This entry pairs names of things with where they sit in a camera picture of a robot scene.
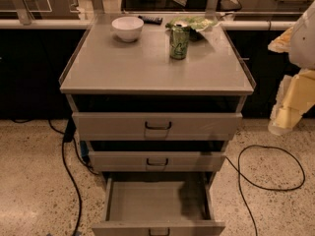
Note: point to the grey bottom drawer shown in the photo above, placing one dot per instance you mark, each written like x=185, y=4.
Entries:
x=163, y=204

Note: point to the black remote control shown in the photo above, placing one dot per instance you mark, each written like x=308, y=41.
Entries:
x=151, y=20

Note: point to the grey middle drawer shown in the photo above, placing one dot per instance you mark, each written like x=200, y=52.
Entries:
x=156, y=161

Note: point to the grey top drawer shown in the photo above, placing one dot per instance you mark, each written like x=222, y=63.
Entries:
x=114, y=126

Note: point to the white bowl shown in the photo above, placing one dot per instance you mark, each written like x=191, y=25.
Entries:
x=128, y=29

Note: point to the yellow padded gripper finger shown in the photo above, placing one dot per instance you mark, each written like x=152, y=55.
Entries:
x=295, y=97

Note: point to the grey drawer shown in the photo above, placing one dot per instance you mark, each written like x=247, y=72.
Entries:
x=163, y=204
x=114, y=126
x=156, y=161

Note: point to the grey drawer cabinet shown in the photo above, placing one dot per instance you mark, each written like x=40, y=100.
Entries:
x=110, y=75

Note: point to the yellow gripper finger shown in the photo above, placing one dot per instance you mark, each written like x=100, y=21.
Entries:
x=281, y=44

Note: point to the green soda can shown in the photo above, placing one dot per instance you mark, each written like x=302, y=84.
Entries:
x=179, y=40

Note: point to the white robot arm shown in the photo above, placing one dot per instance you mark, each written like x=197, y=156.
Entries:
x=302, y=42

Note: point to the green chip bag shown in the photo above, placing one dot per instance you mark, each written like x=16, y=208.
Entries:
x=196, y=23

